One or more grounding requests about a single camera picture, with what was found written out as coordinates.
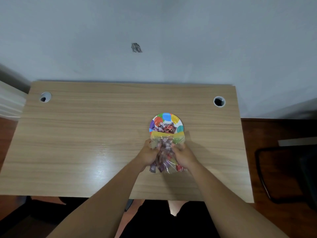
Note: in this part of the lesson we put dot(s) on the person's left fingers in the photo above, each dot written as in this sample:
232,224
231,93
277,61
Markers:
154,146

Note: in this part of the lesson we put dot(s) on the colourful paper plate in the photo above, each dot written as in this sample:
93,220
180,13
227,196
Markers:
166,122

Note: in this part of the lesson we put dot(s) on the person's left forearm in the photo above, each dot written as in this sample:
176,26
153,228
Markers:
99,203

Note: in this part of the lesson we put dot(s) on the person's right hand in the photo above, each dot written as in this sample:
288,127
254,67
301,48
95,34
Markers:
183,156

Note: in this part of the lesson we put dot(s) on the candies in bag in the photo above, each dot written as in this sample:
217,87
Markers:
165,158

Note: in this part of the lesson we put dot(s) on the black chair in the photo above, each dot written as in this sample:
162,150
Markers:
287,171

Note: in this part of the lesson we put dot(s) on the pile of wrapped candies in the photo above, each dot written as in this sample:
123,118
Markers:
165,127

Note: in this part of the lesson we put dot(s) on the person's right forearm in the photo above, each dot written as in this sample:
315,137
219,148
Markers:
230,205

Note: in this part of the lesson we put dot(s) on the wooden desk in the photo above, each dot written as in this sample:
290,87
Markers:
99,136

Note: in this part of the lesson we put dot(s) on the person's leg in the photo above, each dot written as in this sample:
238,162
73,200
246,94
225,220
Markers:
174,208

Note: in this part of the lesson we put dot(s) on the person's black shorts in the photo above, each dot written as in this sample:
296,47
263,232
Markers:
161,220

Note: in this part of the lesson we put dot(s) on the person's left hand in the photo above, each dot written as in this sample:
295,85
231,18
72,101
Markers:
146,156

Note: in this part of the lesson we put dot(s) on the person's right fingers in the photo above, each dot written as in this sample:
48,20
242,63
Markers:
177,149

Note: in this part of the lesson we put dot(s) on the clear plastic zip bag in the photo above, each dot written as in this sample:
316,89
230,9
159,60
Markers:
167,151

